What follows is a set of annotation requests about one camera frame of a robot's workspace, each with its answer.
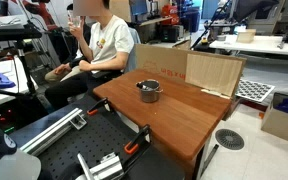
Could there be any black marker pen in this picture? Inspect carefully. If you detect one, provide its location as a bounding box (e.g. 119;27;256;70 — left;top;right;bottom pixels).
136;81;157;92

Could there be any small steel pot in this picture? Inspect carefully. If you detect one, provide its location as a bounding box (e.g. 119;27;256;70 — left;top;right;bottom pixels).
136;79;164;103

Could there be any grey office chair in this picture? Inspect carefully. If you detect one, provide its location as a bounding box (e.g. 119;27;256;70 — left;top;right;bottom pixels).
123;26;142;75

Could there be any black clamp orange trigger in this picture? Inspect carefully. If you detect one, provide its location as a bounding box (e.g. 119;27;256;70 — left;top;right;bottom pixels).
122;124;152;168
86;97;113;117

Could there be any seated person white T-shirt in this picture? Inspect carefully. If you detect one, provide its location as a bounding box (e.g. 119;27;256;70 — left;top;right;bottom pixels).
44;0;136;111

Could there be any black perforated breadboard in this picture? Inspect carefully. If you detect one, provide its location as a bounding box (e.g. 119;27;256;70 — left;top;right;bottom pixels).
8;94;186;180

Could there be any white tape strip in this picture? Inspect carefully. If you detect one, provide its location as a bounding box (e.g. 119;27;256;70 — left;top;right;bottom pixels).
200;88;232;100

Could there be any light wooden panel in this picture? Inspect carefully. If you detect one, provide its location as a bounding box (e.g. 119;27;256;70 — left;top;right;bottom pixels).
185;53;244;98

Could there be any red Coca-Cola box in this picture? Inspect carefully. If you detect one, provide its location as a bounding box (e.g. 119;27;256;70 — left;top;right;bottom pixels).
160;3;182;26

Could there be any seated person black sleeve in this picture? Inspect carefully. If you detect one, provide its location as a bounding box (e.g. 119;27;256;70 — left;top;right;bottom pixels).
43;3;88;84

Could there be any black table leg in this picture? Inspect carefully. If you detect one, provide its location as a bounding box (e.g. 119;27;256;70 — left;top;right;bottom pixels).
200;143;220;178

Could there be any black light stand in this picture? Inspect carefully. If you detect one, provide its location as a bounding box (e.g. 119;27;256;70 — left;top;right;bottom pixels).
188;0;234;51

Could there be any round floor drain grate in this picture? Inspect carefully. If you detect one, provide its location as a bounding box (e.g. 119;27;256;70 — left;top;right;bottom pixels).
214;128;246;151

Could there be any black white checkerboard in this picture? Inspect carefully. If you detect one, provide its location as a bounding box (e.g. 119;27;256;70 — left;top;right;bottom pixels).
235;78;276;104

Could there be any small wooden box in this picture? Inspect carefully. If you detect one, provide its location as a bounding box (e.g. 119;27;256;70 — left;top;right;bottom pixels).
236;28;257;44

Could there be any long white table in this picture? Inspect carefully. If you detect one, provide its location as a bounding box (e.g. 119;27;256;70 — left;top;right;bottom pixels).
209;34;288;58

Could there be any black control box with LEDs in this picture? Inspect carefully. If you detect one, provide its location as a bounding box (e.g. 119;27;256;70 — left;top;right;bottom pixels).
0;99;49;134

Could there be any white side table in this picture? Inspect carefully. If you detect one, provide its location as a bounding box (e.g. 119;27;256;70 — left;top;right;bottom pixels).
0;58;39;112

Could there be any blue cloth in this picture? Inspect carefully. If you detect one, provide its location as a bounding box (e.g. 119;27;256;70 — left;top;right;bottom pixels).
0;69;17;90

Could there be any open cardboard box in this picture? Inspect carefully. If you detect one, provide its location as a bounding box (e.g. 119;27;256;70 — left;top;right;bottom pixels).
260;91;288;147

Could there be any brown cardboard wall red print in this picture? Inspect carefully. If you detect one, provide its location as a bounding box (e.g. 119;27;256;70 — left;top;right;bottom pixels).
134;43;247;101

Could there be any aluminium extrusion rail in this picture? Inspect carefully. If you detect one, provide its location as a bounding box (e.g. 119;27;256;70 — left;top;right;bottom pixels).
75;151;125;180
18;107;88;157

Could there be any black camera tripod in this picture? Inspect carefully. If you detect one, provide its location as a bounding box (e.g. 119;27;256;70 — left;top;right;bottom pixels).
0;39;39;101

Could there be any black stereo camera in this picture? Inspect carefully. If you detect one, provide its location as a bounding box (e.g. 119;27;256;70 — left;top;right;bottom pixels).
0;23;44;43

